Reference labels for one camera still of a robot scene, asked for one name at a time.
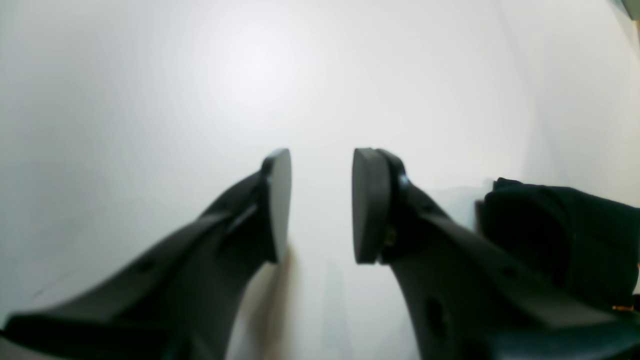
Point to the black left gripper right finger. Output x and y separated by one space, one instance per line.
468 299

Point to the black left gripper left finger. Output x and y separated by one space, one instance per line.
179 299

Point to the black T-shirt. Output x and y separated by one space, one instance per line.
580 243

